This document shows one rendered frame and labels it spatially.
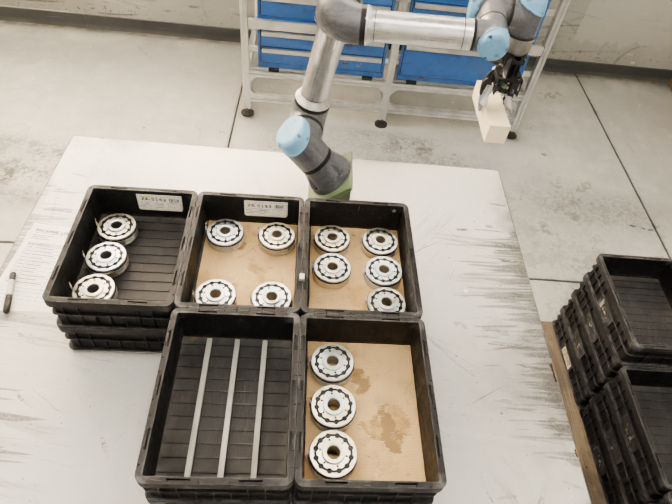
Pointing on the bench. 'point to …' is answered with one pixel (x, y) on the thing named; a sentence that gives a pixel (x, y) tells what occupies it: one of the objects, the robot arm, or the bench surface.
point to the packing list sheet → (33, 267)
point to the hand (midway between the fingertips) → (491, 107)
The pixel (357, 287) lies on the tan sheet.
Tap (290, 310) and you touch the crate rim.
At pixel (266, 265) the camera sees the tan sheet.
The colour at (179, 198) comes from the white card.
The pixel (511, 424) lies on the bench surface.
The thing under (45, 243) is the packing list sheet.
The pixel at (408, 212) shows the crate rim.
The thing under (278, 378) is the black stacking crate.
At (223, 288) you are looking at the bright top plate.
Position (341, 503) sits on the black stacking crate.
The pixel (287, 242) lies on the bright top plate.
